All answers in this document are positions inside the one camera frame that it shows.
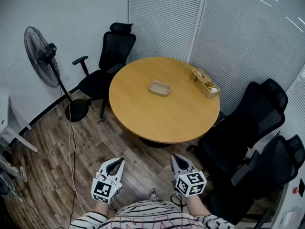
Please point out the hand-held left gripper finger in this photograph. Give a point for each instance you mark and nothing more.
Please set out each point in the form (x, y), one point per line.
(122, 169)
(104, 164)

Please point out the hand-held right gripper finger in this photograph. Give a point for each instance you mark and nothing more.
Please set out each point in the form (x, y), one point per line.
(174, 166)
(187, 164)

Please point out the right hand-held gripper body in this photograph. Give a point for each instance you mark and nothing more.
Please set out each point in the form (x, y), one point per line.
(190, 184)

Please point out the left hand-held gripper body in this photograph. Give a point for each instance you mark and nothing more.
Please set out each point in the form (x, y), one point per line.
(104, 190)

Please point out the clear plastic lidded container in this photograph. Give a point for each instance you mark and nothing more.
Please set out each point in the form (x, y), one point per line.
(157, 93)

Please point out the person's left forearm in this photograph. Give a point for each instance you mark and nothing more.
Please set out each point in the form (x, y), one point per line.
(103, 209)

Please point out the person's right forearm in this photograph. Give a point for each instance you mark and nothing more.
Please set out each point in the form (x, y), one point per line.
(196, 206)

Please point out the person's grey shoe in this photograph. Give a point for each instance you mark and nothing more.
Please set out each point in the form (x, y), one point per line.
(153, 195)

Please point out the person's striped shirt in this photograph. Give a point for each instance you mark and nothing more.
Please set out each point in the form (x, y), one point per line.
(152, 215)

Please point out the round wooden table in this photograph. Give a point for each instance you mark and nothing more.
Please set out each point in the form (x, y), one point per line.
(162, 118)

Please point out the black mesh office chair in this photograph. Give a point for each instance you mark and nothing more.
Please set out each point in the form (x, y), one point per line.
(267, 175)
(243, 128)

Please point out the small white packet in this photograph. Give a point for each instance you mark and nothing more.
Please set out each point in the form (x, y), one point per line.
(213, 89)

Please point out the wicker tissue box organizer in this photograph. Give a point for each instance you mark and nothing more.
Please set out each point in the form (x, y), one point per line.
(202, 86)

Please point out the white tissue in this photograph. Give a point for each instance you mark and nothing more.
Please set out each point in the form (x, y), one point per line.
(200, 74)

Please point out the black office chair with headrest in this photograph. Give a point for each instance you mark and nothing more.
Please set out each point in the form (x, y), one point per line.
(115, 51)

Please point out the black standing fan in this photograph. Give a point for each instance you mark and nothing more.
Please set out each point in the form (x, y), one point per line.
(44, 58)

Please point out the grey window blind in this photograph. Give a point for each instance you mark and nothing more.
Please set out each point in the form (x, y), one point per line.
(162, 20)
(250, 39)

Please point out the white partition post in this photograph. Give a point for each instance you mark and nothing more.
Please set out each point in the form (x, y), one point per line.
(199, 20)

